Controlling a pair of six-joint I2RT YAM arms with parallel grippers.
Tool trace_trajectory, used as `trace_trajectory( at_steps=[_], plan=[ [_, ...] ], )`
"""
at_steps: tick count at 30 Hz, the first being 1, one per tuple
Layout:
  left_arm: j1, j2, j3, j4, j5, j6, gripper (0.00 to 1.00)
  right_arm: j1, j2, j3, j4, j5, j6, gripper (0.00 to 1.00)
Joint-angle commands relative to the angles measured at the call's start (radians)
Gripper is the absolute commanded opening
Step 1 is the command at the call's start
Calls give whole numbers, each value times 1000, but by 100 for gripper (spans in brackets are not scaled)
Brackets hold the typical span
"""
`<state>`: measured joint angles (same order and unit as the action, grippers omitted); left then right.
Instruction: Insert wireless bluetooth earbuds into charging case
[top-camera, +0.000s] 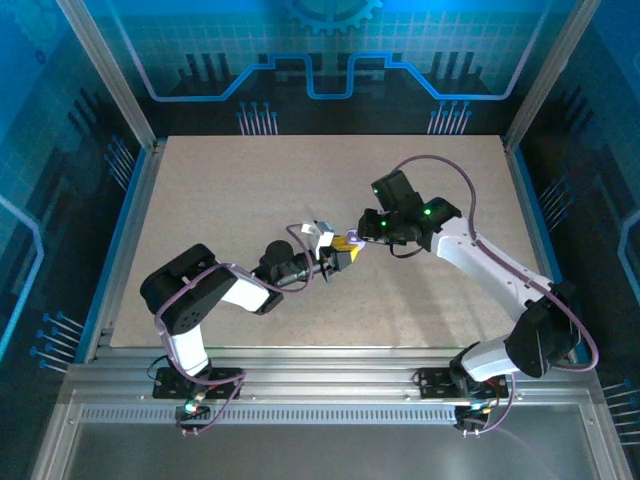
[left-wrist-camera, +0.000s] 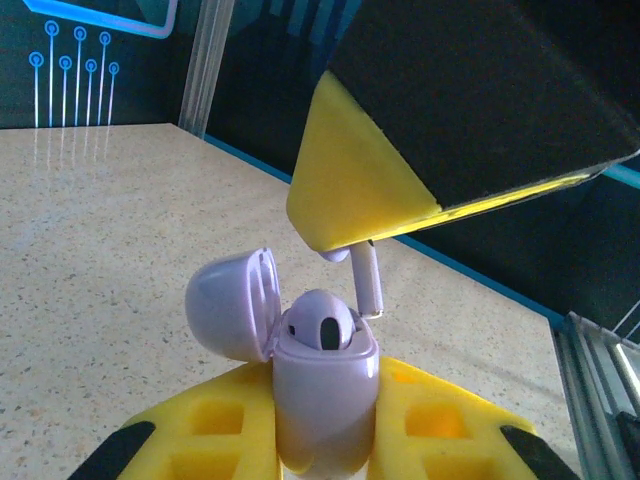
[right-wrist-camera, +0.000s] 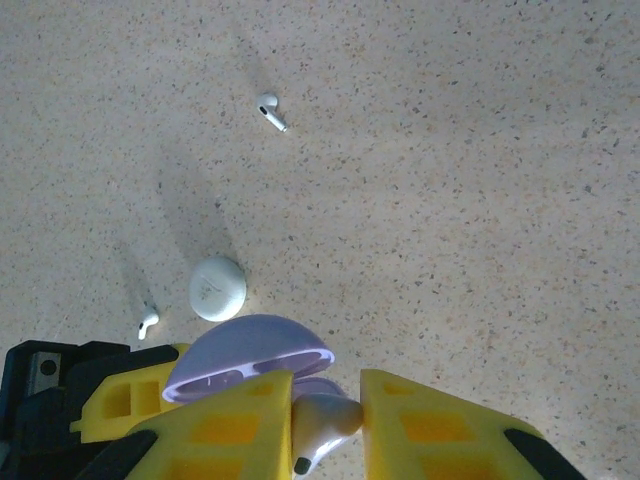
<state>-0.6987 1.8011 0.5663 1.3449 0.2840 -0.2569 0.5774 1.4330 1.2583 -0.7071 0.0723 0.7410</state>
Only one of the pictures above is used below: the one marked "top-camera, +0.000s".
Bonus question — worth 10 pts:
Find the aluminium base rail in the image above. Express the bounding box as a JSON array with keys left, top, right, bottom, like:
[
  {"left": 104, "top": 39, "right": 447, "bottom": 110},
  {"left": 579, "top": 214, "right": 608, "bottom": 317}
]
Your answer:
[{"left": 64, "top": 346, "right": 601, "bottom": 409}]

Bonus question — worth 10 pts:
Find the small controller board with LEDs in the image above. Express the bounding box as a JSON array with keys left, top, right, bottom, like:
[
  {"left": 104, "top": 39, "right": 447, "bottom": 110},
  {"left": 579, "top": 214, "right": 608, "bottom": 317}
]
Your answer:
[
  {"left": 455, "top": 399, "right": 496, "bottom": 432},
  {"left": 175, "top": 401, "right": 212, "bottom": 424}
]

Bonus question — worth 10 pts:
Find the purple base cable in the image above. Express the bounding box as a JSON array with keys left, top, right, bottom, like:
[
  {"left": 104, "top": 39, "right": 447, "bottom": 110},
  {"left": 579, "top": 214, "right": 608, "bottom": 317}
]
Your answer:
[
  {"left": 459, "top": 379, "right": 516, "bottom": 437},
  {"left": 174, "top": 372, "right": 247, "bottom": 437}
]

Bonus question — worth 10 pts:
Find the grey metal sheet panel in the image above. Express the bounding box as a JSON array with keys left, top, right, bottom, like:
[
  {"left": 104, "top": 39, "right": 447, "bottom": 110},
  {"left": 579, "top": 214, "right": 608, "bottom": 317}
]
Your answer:
[{"left": 29, "top": 404, "right": 631, "bottom": 480}]

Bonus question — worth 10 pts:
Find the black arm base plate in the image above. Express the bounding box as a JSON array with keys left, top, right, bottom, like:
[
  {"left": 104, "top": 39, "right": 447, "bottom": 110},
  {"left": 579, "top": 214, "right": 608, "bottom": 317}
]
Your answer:
[
  {"left": 152, "top": 366, "right": 246, "bottom": 401},
  {"left": 416, "top": 367, "right": 516, "bottom": 401}
]

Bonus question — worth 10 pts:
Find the aluminium frame post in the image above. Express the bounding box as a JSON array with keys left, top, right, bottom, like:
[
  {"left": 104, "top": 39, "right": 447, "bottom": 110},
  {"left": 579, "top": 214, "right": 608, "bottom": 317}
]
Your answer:
[
  {"left": 502, "top": 0, "right": 601, "bottom": 154},
  {"left": 53, "top": 0, "right": 160, "bottom": 154}
]

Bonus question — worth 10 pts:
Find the slotted grey cable duct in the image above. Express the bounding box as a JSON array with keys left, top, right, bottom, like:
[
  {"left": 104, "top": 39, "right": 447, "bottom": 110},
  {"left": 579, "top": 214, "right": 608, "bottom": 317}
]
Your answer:
[{"left": 79, "top": 403, "right": 461, "bottom": 427}]

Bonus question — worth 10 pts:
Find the aluminium side rail blue strip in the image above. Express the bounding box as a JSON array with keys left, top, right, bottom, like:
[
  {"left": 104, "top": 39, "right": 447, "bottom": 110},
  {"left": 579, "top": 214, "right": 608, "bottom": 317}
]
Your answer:
[
  {"left": 502, "top": 137, "right": 591, "bottom": 364},
  {"left": 82, "top": 138, "right": 169, "bottom": 364}
]

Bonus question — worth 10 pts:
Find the thin black cable loop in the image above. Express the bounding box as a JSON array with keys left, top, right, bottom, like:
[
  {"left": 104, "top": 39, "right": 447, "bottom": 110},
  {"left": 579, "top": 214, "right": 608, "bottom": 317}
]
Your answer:
[{"left": 388, "top": 241, "right": 424, "bottom": 260}]

